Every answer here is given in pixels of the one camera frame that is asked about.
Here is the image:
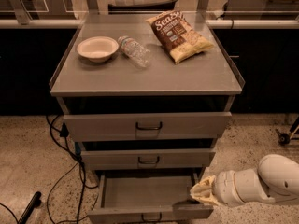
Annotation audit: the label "white bowl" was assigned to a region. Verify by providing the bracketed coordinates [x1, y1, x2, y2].
[77, 36, 119, 63]

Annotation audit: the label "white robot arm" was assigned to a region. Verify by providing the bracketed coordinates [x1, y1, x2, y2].
[190, 154, 299, 207]

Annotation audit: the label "grey top drawer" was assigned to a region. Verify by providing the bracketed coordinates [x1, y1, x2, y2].
[64, 112, 232, 142]

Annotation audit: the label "clear plastic water bottle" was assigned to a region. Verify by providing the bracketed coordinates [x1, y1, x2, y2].
[118, 35, 150, 68]

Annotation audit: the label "black floor cables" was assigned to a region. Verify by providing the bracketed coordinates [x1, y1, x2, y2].
[0, 114, 99, 224]

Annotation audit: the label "grey middle drawer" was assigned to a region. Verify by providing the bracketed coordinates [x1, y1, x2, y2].
[81, 148, 215, 170]

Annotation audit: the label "black chair back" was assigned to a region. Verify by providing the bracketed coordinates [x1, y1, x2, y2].
[108, 0, 178, 14]

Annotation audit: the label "grey drawer cabinet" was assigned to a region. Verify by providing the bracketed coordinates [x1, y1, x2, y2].
[50, 14, 243, 178]

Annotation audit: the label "white horizontal rail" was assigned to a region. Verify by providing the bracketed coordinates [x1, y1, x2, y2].
[0, 18, 299, 30]

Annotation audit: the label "black bar on floor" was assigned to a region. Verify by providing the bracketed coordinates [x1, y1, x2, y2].
[18, 191, 41, 224]

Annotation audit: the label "grey drawer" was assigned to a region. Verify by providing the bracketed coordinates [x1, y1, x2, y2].
[81, 148, 215, 170]
[88, 173, 213, 224]
[64, 112, 232, 142]

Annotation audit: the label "black wheeled stand base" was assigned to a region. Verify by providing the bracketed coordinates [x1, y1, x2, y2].
[276, 117, 299, 146]

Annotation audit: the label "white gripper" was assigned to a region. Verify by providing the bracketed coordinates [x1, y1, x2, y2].
[190, 168, 275, 207]

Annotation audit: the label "brown yellow chip bag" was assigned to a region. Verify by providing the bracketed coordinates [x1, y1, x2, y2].
[147, 10, 213, 64]

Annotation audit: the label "grey bottom drawer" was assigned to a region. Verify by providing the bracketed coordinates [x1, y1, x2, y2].
[88, 173, 213, 224]

